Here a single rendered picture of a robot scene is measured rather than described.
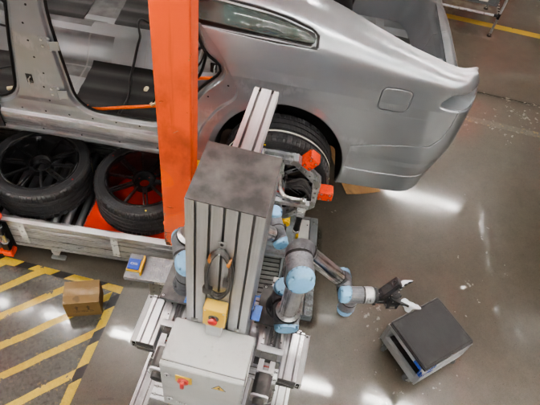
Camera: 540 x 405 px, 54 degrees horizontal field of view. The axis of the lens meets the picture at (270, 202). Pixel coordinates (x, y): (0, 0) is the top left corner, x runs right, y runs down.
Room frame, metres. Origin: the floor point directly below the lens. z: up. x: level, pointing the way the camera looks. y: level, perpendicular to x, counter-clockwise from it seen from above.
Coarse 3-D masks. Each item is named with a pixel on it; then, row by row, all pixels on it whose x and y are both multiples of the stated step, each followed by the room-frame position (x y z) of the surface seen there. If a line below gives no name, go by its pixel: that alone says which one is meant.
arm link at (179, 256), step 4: (184, 248) 1.39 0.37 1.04; (176, 252) 1.37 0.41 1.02; (180, 252) 1.35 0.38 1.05; (184, 252) 1.36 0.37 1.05; (176, 256) 1.33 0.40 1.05; (180, 256) 1.33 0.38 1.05; (184, 256) 1.34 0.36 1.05; (176, 260) 1.31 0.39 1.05; (180, 260) 1.31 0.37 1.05; (184, 260) 1.31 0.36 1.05; (176, 264) 1.29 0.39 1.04; (180, 264) 1.29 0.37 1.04; (184, 264) 1.29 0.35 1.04; (176, 268) 1.28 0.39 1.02; (180, 268) 1.28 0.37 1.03; (184, 268) 1.27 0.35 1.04; (176, 272) 1.28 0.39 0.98; (180, 272) 1.27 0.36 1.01; (184, 272) 1.26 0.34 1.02; (176, 276) 1.28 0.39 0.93; (180, 276) 1.27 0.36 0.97; (184, 276) 1.26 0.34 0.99; (180, 280) 1.27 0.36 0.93; (184, 280) 1.26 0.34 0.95
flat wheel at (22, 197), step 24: (0, 144) 2.27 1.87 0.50; (24, 144) 2.35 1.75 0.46; (48, 144) 2.43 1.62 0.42; (72, 144) 2.39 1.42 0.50; (0, 168) 2.07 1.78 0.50; (24, 168) 2.13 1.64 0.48; (48, 168) 2.16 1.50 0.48; (0, 192) 1.90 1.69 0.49; (24, 192) 1.92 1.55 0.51; (48, 192) 1.95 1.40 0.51; (72, 192) 2.03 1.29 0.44; (24, 216) 1.87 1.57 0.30; (48, 216) 1.90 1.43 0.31
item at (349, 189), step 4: (332, 148) 3.31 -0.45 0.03; (332, 152) 3.27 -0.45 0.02; (332, 156) 3.23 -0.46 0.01; (344, 184) 2.93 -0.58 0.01; (348, 184) 2.94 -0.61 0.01; (344, 188) 2.88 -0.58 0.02; (348, 188) 2.89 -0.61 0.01; (352, 188) 2.90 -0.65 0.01; (356, 188) 2.91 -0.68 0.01; (360, 188) 2.92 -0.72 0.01; (364, 188) 2.93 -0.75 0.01; (368, 188) 2.94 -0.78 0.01; (372, 188) 2.95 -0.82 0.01; (376, 188) 2.95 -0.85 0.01; (348, 192) 2.84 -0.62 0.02; (352, 192) 2.86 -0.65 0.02; (356, 192) 2.87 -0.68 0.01; (360, 192) 2.88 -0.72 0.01; (364, 192) 2.89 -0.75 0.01; (368, 192) 2.89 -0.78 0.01; (372, 192) 2.90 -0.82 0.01
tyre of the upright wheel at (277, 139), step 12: (276, 120) 2.27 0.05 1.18; (288, 120) 2.30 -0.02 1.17; (300, 120) 2.32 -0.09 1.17; (276, 132) 2.17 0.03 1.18; (300, 132) 2.22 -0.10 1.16; (312, 132) 2.28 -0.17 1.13; (228, 144) 2.20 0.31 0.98; (264, 144) 2.11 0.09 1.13; (276, 144) 2.11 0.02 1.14; (288, 144) 2.11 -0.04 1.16; (300, 144) 2.13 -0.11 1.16; (312, 144) 2.18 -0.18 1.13; (324, 144) 2.28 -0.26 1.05; (324, 156) 2.18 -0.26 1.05; (324, 168) 2.12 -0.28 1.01; (324, 180) 2.12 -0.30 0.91
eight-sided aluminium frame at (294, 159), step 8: (264, 152) 2.05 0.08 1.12; (272, 152) 2.07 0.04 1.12; (280, 152) 2.08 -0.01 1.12; (288, 152) 2.09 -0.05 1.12; (288, 160) 2.03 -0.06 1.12; (296, 160) 2.04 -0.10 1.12; (304, 168) 2.03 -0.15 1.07; (312, 176) 2.04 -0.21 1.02; (320, 176) 2.09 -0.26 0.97; (320, 184) 2.04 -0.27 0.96; (312, 192) 2.04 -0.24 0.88; (312, 200) 2.04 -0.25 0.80; (288, 208) 2.08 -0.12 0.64; (296, 208) 2.04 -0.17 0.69; (288, 216) 2.03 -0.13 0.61
